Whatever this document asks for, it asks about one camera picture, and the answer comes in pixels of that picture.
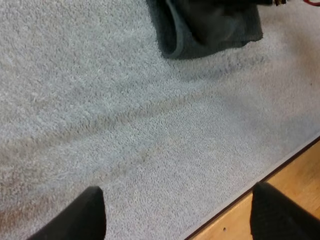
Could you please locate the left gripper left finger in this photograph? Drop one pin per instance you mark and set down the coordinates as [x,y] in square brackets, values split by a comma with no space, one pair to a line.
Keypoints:
[82,217]

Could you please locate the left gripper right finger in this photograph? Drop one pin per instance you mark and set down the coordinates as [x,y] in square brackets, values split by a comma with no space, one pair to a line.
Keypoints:
[277,215]

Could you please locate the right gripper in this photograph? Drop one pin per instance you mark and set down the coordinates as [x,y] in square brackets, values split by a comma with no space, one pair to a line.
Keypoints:
[268,2]

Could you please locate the grey-green towel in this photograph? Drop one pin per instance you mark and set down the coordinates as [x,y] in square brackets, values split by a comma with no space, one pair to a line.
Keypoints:
[210,27]

